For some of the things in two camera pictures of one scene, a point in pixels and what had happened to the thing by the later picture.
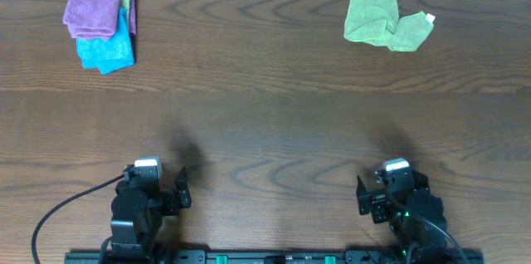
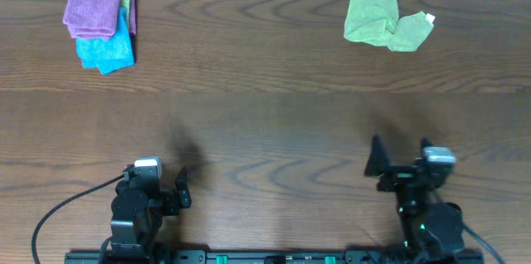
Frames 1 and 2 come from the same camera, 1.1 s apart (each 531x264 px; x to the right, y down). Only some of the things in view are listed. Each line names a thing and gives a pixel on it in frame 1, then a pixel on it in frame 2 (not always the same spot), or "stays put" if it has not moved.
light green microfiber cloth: (372, 17) stays put
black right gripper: (369, 199) → (401, 176)
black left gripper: (177, 198) stays put
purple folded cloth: (91, 12) stays put
